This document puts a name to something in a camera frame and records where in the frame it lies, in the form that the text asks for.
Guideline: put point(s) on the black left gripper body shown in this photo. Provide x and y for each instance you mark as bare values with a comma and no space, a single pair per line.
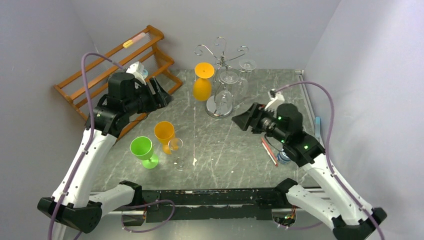
149,101

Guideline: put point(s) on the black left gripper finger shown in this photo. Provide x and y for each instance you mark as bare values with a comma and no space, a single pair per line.
164,98
155,85

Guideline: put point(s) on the small clear wine glass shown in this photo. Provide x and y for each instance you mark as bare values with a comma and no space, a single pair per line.
178,153

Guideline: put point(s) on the orange plastic goblet near green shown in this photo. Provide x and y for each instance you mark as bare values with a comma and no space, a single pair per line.
164,131

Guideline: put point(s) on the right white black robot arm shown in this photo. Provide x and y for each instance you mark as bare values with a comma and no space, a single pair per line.
348,215

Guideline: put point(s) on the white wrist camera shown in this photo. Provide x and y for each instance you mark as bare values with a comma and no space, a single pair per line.
136,69
276,99

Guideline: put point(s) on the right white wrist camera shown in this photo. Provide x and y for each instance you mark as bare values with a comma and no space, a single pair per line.
276,99

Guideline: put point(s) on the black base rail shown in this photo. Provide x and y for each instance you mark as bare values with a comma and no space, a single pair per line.
205,204

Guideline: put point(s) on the orange plastic goblet front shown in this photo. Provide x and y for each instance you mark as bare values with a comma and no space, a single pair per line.
202,87

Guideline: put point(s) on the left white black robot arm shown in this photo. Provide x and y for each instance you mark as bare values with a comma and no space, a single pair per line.
72,204

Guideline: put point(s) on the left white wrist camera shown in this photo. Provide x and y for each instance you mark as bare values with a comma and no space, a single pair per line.
136,69

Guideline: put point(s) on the red pencil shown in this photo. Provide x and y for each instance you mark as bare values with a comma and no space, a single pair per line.
269,152

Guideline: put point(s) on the light blue wall clip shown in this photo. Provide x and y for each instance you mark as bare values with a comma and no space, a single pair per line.
317,127

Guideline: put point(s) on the orange plastic goblet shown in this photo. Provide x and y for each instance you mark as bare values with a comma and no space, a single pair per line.
202,87
164,131

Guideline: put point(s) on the orange wooden shelf rack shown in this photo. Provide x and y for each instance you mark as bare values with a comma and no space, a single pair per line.
83,89

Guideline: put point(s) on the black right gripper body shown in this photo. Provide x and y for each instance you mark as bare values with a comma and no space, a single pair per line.
255,117

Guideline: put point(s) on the chrome wire wine glass rack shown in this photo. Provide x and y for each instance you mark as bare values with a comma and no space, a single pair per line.
222,63

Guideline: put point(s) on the blue white blister pack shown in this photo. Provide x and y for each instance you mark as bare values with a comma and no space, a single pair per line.
145,73

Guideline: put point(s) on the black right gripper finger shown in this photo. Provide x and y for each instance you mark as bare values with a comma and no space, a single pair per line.
251,112
243,121

